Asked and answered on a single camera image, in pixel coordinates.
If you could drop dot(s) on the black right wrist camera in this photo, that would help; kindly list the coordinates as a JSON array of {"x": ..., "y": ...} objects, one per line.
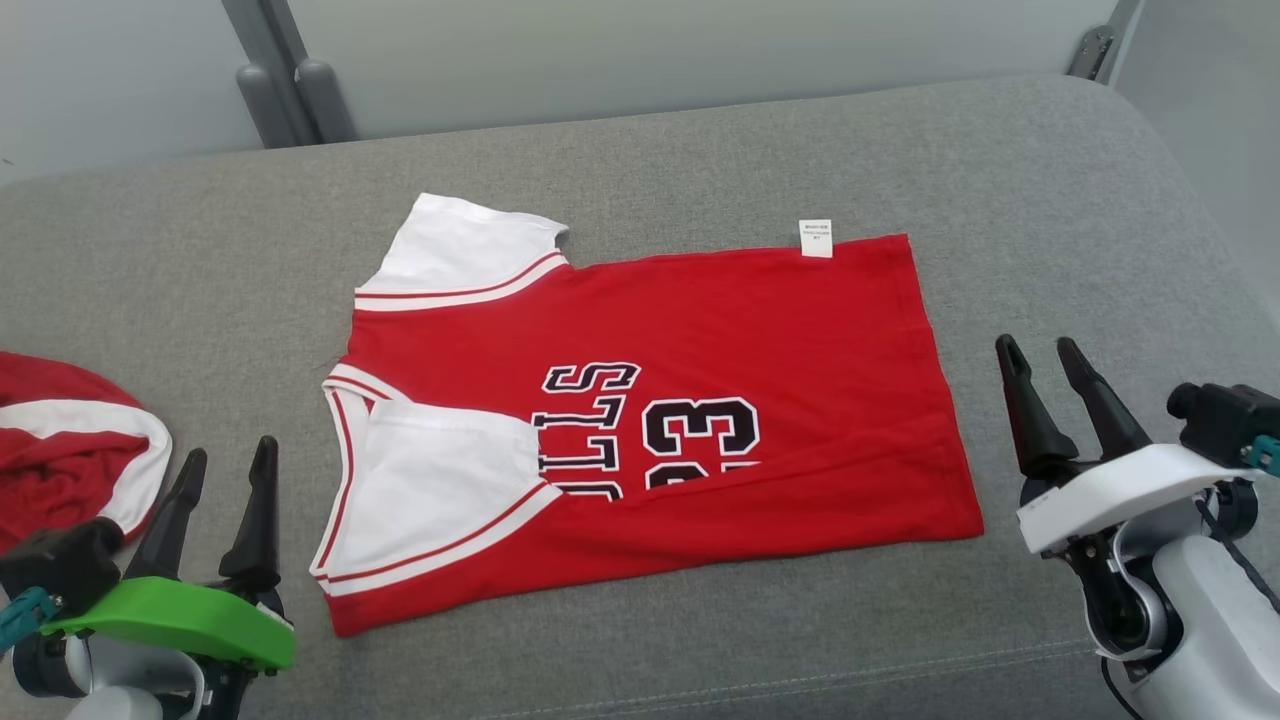
[{"x": 1225, "y": 420}]

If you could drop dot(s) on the grey slanted partition bar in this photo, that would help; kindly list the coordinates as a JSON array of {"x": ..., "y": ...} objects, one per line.
[{"x": 1122, "y": 25}]

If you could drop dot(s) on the grey partition frame post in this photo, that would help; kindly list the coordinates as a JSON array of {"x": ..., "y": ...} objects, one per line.
[{"x": 262, "y": 40}]

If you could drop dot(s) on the grey rounded partition foot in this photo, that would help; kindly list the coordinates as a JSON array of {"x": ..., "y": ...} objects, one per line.
[{"x": 262, "y": 105}]

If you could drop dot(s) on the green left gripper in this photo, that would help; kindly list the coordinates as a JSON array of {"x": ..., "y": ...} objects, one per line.
[{"x": 180, "y": 620}]

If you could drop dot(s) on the grey metal frame post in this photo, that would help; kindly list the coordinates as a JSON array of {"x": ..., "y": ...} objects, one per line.
[{"x": 325, "y": 100}]

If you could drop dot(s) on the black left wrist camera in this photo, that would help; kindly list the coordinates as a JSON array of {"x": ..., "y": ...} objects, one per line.
[{"x": 60, "y": 565}]

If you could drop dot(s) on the red shorts white stripe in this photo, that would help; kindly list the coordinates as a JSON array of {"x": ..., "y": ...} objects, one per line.
[{"x": 60, "y": 460}]

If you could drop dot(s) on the red white basketball jersey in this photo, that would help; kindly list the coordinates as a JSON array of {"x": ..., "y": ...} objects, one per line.
[{"x": 750, "y": 330}]

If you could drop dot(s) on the grey fabric sofa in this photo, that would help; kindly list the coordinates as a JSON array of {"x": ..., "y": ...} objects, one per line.
[{"x": 640, "y": 660}]

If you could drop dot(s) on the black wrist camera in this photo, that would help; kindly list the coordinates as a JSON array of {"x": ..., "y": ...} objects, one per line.
[
  {"x": 60, "y": 565},
  {"x": 1225, "y": 420}
]

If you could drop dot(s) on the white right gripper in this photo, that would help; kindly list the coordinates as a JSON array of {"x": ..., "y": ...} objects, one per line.
[{"x": 1120, "y": 495}]

